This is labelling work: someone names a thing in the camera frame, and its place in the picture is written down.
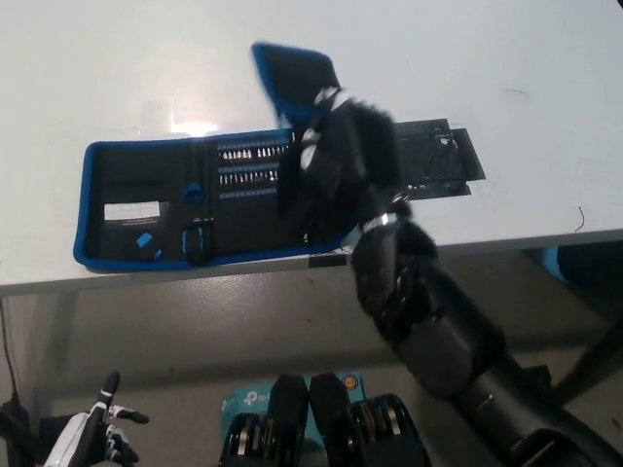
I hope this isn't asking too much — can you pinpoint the short black tape strip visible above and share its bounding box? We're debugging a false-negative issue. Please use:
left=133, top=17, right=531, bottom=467
left=309, top=253, right=349, bottom=269

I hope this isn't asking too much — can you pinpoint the blue-trimmed black toolkit roll case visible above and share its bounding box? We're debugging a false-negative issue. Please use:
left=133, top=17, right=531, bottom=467
left=72, top=40, right=357, bottom=269

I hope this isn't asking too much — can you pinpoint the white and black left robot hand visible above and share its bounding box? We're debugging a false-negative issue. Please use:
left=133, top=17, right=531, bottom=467
left=42, top=371, right=150, bottom=467

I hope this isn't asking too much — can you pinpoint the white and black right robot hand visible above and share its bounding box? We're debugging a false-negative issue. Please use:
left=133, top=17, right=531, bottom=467
left=289, top=84, right=415, bottom=235

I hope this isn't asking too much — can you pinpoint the blue and black chair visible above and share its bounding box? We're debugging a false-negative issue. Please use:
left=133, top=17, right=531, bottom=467
left=524, top=245, right=623, bottom=295

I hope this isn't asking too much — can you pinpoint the black table leg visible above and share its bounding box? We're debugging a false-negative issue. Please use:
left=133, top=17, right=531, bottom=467
left=553, top=315, right=623, bottom=406

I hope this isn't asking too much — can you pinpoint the black card with white label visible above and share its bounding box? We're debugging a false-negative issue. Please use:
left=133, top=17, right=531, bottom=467
left=102, top=198, right=172, bottom=227

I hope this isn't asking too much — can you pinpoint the black and blue strap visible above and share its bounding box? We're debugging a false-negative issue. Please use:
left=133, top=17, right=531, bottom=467
left=180, top=218, right=213, bottom=267

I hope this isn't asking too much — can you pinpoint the black cable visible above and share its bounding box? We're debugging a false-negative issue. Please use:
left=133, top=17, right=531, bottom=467
left=0, top=296, right=31, bottom=439

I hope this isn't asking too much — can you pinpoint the black floor plate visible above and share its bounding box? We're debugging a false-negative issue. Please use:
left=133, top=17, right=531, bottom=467
left=516, top=363, right=555, bottom=391

